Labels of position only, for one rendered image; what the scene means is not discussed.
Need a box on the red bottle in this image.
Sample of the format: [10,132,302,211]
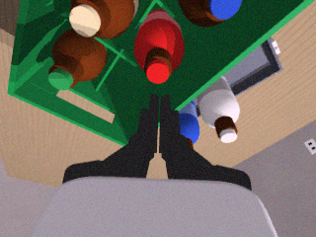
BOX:
[133,9,185,84]

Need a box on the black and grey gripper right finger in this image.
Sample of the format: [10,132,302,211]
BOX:
[159,95,252,190]

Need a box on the brown bottle with beige cap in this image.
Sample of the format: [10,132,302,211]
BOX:
[69,0,140,40]

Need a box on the dark grey tray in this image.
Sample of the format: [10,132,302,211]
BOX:
[223,39,283,97]

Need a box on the brown bottle with green cap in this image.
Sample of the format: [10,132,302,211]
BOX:
[48,27,113,91]

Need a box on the green crate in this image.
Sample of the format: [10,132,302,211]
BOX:
[7,0,273,146]

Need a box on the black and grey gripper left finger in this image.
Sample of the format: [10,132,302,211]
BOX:
[62,94,159,184]

